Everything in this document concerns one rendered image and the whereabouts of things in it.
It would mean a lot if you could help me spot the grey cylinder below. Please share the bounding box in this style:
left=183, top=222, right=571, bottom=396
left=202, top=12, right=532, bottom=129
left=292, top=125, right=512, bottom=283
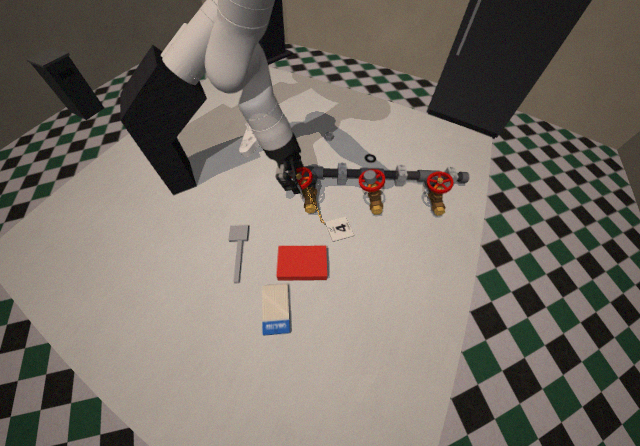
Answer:
left=364, top=170, right=377, bottom=184

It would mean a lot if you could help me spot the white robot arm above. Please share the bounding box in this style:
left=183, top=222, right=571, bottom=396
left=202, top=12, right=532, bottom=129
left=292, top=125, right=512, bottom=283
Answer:
left=161, top=0, right=293, bottom=157

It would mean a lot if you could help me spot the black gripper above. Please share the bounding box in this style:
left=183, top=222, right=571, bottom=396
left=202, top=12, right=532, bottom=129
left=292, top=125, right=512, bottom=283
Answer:
left=262, top=133, right=304, bottom=194

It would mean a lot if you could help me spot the red rectangular block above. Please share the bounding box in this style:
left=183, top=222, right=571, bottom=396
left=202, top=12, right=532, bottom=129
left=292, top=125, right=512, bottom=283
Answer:
left=276, top=246, right=327, bottom=281

